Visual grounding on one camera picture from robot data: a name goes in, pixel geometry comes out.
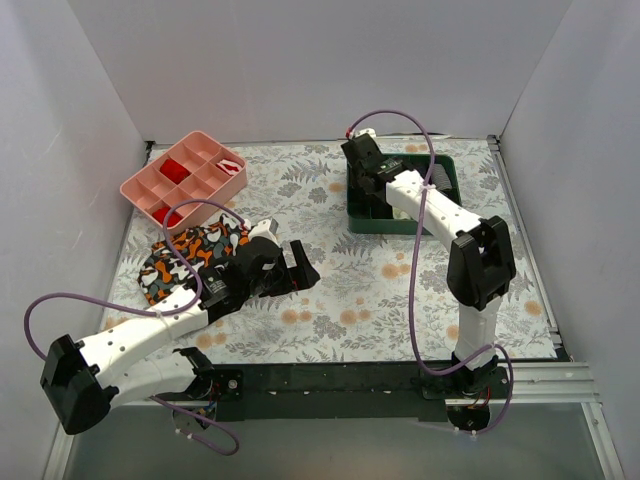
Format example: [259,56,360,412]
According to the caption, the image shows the cream rolled socks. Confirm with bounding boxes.
[392,207,410,220]

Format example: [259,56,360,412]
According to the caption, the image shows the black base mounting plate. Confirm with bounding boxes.
[160,362,510,429]

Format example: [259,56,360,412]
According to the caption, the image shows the orange camouflage patterned garment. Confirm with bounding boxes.
[137,213,251,306]

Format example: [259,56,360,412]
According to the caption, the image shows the red rolled garment back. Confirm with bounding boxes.
[159,158,191,184]

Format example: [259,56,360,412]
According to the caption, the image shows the red rolled garment front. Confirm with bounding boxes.
[152,206,183,228]

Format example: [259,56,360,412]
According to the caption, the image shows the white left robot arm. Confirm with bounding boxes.
[40,237,320,435]

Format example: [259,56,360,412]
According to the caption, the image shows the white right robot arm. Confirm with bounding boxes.
[341,131,516,398]

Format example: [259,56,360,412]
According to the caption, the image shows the aluminium frame rail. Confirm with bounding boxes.
[42,362,626,480]

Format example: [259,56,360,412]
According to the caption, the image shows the floral fern table mat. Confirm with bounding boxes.
[94,139,556,366]

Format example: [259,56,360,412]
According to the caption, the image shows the white patterned rolled socks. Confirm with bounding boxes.
[431,163,453,191]

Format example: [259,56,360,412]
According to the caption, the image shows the green compartment tray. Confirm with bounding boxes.
[347,154,462,235]

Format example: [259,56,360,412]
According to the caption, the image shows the pink compartment tray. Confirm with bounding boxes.
[120,131,248,233]

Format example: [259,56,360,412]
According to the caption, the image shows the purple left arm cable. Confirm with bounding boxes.
[23,199,251,456]

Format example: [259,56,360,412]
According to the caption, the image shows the red white rolled garment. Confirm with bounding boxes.
[216,158,242,176]

